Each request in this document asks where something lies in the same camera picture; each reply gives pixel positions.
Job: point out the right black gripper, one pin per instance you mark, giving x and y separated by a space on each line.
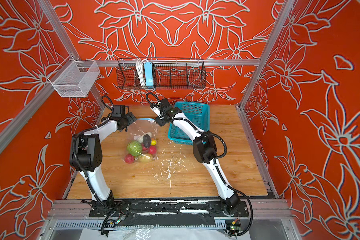
159 121

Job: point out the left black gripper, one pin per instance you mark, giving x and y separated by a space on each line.
130 118

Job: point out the dark avocado toy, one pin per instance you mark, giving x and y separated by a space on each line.
147 141

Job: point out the green cabbage toy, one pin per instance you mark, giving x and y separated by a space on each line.
134 148

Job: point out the clear zip top bag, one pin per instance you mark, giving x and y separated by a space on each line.
142 143

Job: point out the red apple toy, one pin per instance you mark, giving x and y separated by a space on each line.
129 159

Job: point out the yellow mango toy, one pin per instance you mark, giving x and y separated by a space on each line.
145 158

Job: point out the white radish toy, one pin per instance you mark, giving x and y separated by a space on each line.
140 139

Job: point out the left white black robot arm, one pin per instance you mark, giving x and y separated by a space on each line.
86 154

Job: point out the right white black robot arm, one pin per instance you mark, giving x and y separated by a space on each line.
208 149

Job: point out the light blue box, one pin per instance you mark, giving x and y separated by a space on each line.
148 67

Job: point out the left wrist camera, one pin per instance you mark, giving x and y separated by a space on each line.
119 111

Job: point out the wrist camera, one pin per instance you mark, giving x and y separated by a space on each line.
119 111
162 107

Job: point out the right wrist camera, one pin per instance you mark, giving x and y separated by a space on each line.
162 107

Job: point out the black wire wall basket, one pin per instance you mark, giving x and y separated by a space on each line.
169 73

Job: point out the clear acrylic wall bin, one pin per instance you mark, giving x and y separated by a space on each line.
75 79

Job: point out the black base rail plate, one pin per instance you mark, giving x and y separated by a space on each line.
173 212

